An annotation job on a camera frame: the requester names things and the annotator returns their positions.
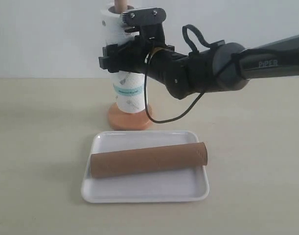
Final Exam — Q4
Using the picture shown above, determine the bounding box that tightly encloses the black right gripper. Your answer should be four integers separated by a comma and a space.
98, 41, 175, 73

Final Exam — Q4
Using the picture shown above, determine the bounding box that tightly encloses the white rectangular plastic tray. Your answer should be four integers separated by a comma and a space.
81, 130, 209, 203

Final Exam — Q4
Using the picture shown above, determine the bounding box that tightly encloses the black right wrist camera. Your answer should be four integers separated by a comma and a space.
120, 7, 167, 44

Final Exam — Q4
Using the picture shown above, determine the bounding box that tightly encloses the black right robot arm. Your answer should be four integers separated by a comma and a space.
99, 35, 299, 99

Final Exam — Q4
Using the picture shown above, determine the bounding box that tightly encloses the brown cardboard tube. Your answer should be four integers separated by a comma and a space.
90, 142, 208, 178

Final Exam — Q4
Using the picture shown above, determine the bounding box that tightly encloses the white patterned paper towel roll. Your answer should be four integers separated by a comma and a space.
101, 3, 145, 114

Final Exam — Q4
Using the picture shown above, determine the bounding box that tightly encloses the orange paper towel holder stand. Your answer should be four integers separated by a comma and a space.
108, 0, 151, 130

